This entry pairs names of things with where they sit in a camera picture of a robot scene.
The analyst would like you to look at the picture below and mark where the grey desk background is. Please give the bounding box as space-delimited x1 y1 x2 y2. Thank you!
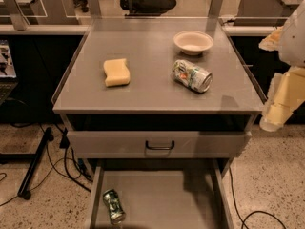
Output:
234 0 304 26
0 0 79 25

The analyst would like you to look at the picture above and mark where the upper grey drawer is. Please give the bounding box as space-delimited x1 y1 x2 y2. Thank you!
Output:
67 131 252 158

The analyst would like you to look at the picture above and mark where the white bowl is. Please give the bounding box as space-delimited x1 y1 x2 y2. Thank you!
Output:
173 31 214 55

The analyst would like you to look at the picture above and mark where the black office chair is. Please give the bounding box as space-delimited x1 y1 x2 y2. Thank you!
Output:
119 0 177 17

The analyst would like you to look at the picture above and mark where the green soda can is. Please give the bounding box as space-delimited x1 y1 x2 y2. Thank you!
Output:
103 189 126 225

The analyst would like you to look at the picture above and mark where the grey drawer cabinet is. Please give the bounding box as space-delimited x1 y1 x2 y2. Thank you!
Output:
51 16 268 229

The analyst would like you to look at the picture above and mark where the black drawer handle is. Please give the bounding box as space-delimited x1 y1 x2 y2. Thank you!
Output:
145 140 175 151

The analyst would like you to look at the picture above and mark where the open middle drawer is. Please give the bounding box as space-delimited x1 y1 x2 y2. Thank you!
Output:
84 159 234 229

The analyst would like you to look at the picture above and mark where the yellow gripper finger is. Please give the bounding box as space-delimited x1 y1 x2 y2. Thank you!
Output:
259 67 305 132
258 27 282 52

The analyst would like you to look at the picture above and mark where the grey desk right background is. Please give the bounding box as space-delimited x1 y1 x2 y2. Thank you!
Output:
234 0 304 26

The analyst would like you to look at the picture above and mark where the black floor cable right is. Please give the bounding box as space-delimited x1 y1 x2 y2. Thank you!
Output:
228 167 288 229

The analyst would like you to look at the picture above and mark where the grey desk left background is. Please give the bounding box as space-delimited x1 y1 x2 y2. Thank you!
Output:
0 0 79 25

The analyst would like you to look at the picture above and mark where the black stand leg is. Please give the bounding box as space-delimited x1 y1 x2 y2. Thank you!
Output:
17 127 53 200

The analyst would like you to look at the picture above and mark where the white and green can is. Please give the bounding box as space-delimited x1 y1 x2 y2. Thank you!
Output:
172 60 213 94

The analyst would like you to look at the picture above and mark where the laptop computer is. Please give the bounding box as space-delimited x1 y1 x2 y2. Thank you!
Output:
0 39 18 105

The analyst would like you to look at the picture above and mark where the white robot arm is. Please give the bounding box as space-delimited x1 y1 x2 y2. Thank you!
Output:
259 1 305 132

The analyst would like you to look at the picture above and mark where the yellow sponge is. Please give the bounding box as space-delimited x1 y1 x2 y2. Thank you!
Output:
103 58 131 87

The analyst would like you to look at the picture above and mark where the black floor cables left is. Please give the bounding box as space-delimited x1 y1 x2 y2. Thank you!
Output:
0 123 93 208

